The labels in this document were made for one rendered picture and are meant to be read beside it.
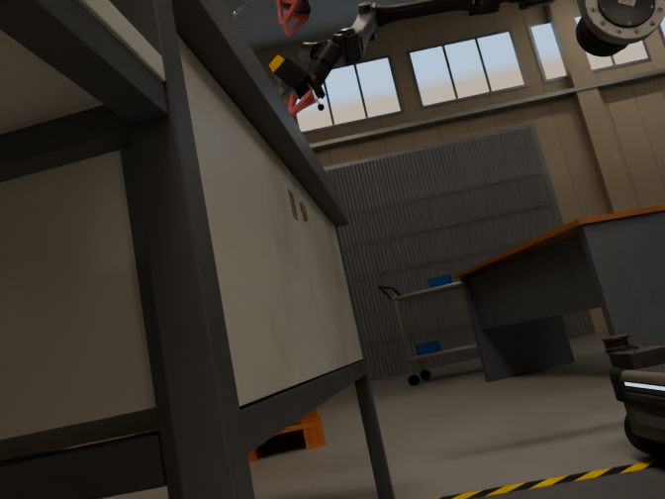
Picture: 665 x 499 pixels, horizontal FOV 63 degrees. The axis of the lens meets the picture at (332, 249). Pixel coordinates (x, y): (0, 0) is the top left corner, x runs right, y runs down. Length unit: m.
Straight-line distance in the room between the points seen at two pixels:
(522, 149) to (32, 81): 7.90
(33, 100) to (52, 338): 0.20
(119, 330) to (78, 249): 0.08
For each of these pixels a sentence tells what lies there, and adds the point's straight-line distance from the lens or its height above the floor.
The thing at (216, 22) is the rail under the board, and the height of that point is 0.80.
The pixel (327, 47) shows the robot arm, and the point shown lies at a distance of 1.46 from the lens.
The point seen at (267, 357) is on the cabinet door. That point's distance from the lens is 0.65.
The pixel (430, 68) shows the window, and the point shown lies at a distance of 8.47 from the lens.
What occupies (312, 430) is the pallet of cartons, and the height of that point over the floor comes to 0.09.
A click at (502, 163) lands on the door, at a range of 8.03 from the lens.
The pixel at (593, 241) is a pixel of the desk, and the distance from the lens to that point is 3.06.
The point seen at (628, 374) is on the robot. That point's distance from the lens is 1.59.
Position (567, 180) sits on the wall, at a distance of 8.28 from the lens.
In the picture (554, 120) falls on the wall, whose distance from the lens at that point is 8.53.
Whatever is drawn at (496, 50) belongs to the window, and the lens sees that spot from 8.77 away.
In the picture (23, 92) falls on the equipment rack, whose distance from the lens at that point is 0.43.
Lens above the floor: 0.43
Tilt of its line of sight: 11 degrees up
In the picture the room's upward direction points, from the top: 12 degrees counter-clockwise
